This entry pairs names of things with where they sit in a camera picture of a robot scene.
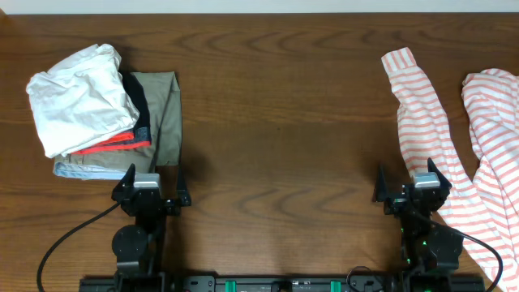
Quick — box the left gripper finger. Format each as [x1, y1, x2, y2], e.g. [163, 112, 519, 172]
[176, 166, 191, 203]
[117, 164, 135, 191]

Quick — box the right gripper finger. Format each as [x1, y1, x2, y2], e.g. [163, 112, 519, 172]
[373, 165, 388, 202]
[427, 157, 452, 190]

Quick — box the red white striped shirt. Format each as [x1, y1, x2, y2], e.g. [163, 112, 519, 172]
[381, 48, 518, 291]

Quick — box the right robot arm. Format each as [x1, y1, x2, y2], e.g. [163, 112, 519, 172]
[373, 159, 463, 291]

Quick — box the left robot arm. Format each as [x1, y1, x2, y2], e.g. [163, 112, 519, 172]
[112, 165, 191, 292]

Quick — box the navy and red folded garment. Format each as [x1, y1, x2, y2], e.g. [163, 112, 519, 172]
[75, 72, 152, 155]

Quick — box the light blue folded garment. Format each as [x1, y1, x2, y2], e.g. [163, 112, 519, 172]
[53, 162, 126, 180]

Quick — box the white crumpled garment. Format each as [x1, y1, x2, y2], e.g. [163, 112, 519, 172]
[26, 44, 139, 158]

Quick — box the olive green folded garment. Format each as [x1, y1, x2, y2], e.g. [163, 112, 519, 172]
[54, 71, 182, 174]

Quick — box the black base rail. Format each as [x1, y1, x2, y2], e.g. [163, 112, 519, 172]
[79, 274, 486, 292]

